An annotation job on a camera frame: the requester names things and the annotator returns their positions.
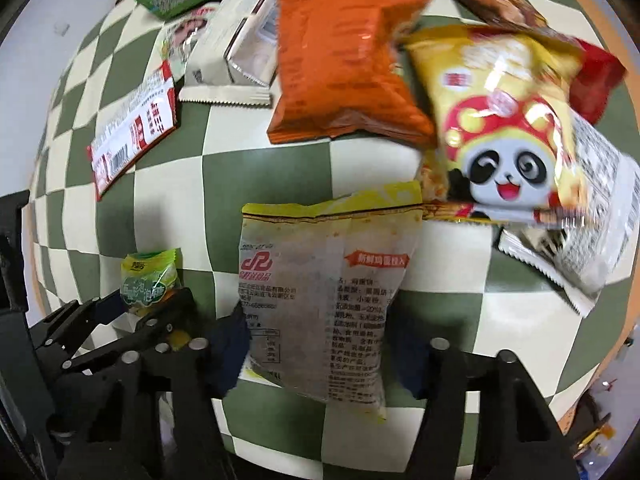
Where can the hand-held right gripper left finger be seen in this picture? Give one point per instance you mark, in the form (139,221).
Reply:
(230,350)

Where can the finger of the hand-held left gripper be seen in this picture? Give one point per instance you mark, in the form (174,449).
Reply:
(107,307)
(165,315)

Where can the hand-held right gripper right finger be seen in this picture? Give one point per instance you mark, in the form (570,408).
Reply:
(412,365)

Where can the small green yellow packet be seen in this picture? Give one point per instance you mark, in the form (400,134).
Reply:
(147,282)

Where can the translucent yellow cake packet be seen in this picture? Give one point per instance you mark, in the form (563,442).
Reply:
(320,285)

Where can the small white face-print packet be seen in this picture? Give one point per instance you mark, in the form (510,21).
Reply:
(187,35)

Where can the green white checkered mat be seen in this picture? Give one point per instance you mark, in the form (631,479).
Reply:
(260,170)

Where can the red white long packet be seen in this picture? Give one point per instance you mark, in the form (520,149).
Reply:
(132,130)

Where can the white printed snack packet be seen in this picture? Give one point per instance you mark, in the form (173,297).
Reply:
(595,210)

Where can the yellow panda snack packet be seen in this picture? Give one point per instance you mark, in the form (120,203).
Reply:
(500,125)

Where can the beige windowed snack packet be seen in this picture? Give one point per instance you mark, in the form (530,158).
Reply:
(225,55)

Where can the orange snack packet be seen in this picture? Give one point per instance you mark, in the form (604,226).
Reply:
(340,60)

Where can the red snack packet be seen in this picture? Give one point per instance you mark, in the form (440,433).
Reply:
(597,85)

